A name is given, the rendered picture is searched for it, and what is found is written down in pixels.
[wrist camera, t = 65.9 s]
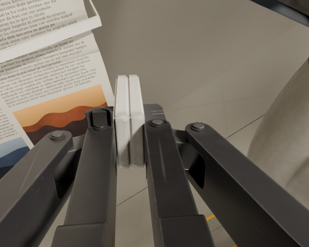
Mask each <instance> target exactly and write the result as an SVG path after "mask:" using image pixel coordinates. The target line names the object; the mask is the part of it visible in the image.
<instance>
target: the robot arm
mask: <svg viewBox="0 0 309 247"><path fill-rule="evenodd" d="M278 1H280V2H282V3H284V4H286V5H288V6H290V7H292V8H294V9H296V10H298V11H300V12H302V13H304V14H306V15H308V16H309V0H278ZM85 115H86V123H87V131H86V134H84V135H81V136H77V137H72V134H71V133H70V132H68V131H65V130H57V131H53V132H51V133H48V134H47V135H45V136H44V137H43V138H42V139H41V140H40V141H39V142H38V143H37V144H36V145H35V146H34V147H33V148H32V149H31V150H30V151H29V152H28V153H27V154H26V155H25V156H24V157H23V158H22V159H21V160H20V161H19V162H18V163H17V164H16V165H15V166H14V167H13V168H11V169H10V170H9V171H8V172H7V173H6V174H5V175H4V176H3V177H2V178H1V179H0V247H39V245H40V243H41V242H42V240H43V238H44V237H45V235H46V234H47V232H48V230H49V229H50V227H51V225H52V224H53V222H54V221H55V219H56V217H57V216H58V214H59V212H60V211H61V209H62V208H63V206H64V204H65V203H66V201H67V200H68V198H69V196H70V195H71V196H70V200H69V205H68V209H67V213H66V217H65V221H64V224H63V225H59V226H58V227H57V228H56V230H55V233H54V237H53V241H52V244H51V247H115V227H116V196H117V168H118V167H119V169H129V167H134V168H144V166H146V181H147V183H148V192H149V201H150V210H151V219H152V228H153V237H154V247H215V244H214V241H213V238H212V235H211V232H210V229H209V226H208V223H207V221H206V218H205V216H204V215H203V214H202V215H199V213H198V210H197V207H196V203H195V200H194V198H193V194H192V191H191V188H190V185H189V182H190V183H191V184H192V186H193V187H194V188H195V190H196V191H197V193H198V194H199V195H200V197H201V198H202V199H203V201H204V202H205V203H206V205H207V206H208V207H209V209H210V210H211V212H212V213H213V214H214V216H215V217H216V218H217V220H218V221H219V223H220V224H221V225H222V226H223V228H224V229H225V230H226V232H227V233H228V234H229V236H230V237H231V238H232V240H233V241H234V242H235V244H236V245H237V247H309V57H308V59H307V60H306V61H305V63H304V64H303V65H302V66H301V67H300V68H299V69H298V71H297V72H296V73H295V74H294V75H293V76H292V78H291V79H290V80H289V82H288V83H287V84H286V85H285V86H284V88H283V89H282V90H281V92H280V93H279V95H278V96H277V97H276V99H275V100H274V102H273V103H272V105H271V106H270V108H269V109H268V111H267V112H266V114H265V116H264V117H263V119H262V121H261V122H260V124H259V126H258V128H257V130H256V132H255V134H254V136H253V139H252V141H251V143H250V147H249V150H248V153H247V156H245V155H244V154H243V153H241V152H240V151H239V150H238V149H237V148H236V147H234V146H233V145H232V144H231V143H230V142H229V141H227V140H226V139H225V138H224V137H223V136H222V135H220V134H219V133H218V132H217V131H216V130H214V129H213V128H212V127H211V126H210V125H208V124H205V123H200V122H196V123H190V124H188V125H187V126H186V127H185V131H184V130H177V129H173V128H171V125H170V123H169V122H168V121H166V118H165V115H164V111H163V108H162V106H161V105H159V104H158V103H156V104H143V102H142V96H141V89H140V83H139V76H137V75H136V74H132V75H129V76H126V75H118V77H116V86H115V99H114V106H106V107H98V108H93V109H90V110H88V111H87V112H86V113H85ZM188 181H189V182H188Z"/></svg>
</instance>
